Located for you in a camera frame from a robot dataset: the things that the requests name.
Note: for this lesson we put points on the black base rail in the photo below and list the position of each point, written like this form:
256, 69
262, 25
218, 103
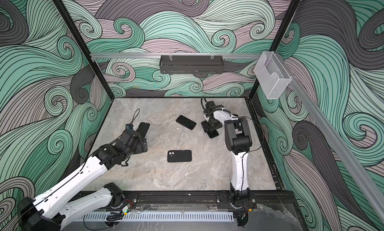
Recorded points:
218, 199

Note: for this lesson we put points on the black case edge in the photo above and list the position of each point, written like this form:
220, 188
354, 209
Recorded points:
143, 129

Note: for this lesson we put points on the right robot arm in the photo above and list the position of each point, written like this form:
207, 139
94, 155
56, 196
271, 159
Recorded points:
238, 141

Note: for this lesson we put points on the back aluminium rail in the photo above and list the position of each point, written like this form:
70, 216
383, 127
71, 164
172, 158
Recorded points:
134, 55

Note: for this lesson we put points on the white slotted cable duct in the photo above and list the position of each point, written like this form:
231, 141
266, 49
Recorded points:
198, 216

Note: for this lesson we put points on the clear plastic wall holder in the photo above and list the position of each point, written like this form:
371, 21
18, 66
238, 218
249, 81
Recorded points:
272, 74

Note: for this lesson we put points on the black phone patterned reflection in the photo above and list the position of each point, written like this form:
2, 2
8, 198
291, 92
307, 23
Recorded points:
186, 122

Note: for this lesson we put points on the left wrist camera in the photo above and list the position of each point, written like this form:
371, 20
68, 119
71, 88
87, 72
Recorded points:
129, 126

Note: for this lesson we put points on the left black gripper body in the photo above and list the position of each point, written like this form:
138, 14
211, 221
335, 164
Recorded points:
138, 148

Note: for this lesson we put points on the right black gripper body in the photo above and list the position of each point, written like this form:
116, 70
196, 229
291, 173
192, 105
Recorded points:
211, 124

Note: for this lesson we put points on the right aluminium rail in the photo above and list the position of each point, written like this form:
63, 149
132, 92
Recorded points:
369, 188

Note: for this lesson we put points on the black wall tray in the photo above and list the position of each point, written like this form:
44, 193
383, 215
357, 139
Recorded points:
191, 65

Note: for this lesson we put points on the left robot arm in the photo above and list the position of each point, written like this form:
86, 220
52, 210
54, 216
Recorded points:
54, 209

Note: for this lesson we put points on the aluminium rail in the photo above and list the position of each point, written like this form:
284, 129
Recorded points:
134, 55
369, 188

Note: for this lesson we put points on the black case with camera hole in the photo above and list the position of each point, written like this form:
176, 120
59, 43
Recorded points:
179, 156

